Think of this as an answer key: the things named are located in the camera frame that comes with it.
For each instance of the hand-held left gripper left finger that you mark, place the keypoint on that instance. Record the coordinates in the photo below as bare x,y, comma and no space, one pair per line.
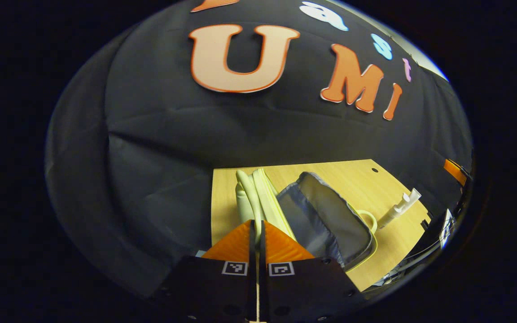
251,291

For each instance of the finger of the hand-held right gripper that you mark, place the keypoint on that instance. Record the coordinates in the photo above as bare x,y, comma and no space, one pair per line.
455,172
440,231

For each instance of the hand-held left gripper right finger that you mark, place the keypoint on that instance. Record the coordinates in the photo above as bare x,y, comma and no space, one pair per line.
264,291

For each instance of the pale yellow suitcase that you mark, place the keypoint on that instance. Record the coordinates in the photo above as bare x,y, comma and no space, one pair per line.
326,220

